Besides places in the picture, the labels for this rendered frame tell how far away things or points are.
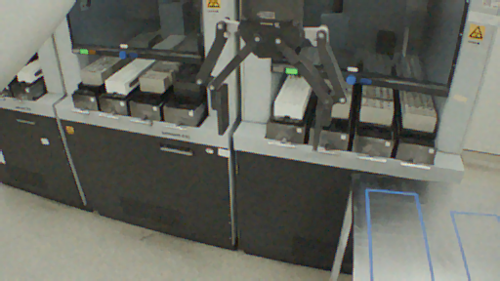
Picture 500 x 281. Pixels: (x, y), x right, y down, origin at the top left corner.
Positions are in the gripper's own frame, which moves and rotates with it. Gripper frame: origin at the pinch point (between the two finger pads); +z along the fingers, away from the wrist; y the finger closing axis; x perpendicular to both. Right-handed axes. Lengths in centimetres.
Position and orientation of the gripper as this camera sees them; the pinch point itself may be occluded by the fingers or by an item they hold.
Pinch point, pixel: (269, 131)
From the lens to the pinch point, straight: 53.5
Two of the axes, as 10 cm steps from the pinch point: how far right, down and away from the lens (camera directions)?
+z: 0.0, 8.4, 5.4
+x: 2.8, -5.2, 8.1
